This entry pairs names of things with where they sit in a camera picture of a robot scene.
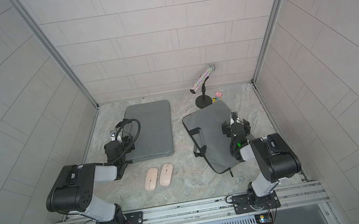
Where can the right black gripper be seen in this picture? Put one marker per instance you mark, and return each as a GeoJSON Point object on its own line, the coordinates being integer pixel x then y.
{"type": "Point", "coordinates": [227, 128]}

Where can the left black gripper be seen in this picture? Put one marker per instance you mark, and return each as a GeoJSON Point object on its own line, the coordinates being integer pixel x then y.
{"type": "Point", "coordinates": [127, 145]}

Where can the grey laptop bag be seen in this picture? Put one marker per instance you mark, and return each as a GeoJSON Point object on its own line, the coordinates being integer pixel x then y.
{"type": "Point", "coordinates": [155, 139]}
{"type": "Point", "coordinates": [204, 128]}

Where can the pink computer mouse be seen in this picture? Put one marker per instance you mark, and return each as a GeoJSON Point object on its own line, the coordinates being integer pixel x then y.
{"type": "Point", "coordinates": [166, 174]}
{"type": "Point", "coordinates": [151, 179]}

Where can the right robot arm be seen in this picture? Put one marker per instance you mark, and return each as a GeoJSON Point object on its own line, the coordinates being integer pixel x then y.
{"type": "Point", "coordinates": [274, 157]}

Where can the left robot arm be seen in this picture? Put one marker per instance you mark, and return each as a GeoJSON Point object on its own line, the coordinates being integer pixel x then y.
{"type": "Point", "coordinates": [73, 193]}

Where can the pink yellow toy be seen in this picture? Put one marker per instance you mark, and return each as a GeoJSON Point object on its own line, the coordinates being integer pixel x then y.
{"type": "Point", "coordinates": [217, 97]}

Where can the black microphone stand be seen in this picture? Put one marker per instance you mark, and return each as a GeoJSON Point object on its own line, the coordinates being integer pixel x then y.
{"type": "Point", "coordinates": [203, 100]}

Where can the glitter microphone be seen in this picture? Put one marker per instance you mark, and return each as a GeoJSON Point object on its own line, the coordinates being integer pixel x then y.
{"type": "Point", "coordinates": [209, 70]}

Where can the right circuit board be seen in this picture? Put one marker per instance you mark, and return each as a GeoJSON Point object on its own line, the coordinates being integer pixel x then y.
{"type": "Point", "coordinates": [266, 218]}

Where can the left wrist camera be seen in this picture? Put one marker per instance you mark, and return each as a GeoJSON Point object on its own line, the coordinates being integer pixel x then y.
{"type": "Point", "coordinates": [116, 135]}

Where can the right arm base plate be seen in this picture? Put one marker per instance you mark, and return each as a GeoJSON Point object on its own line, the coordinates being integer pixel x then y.
{"type": "Point", "coordinates": [249, 203]}

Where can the aluminium mounting rail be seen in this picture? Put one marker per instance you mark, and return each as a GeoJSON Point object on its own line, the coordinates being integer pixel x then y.
{"type": "Point", "coordinates": [221, 208]}

